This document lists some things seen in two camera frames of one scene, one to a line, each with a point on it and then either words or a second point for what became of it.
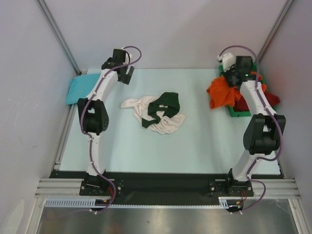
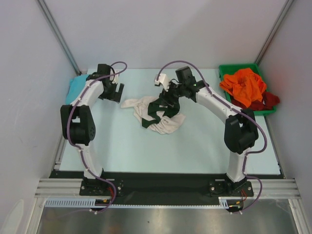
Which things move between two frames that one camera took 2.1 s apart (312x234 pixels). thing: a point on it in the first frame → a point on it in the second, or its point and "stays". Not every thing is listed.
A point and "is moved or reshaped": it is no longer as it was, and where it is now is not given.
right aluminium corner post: x=274 y=30 stays
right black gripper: x=232 y=76 → x=167 y=95
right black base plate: x=230 y=188 stays
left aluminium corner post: x=43 y=7 stays
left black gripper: x=125 y=78 → x=115 y=96
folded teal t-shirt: x=81 y=86 stays
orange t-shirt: x=222 y=94 is moved or reshaped
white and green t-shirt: x=160 y=113 stays
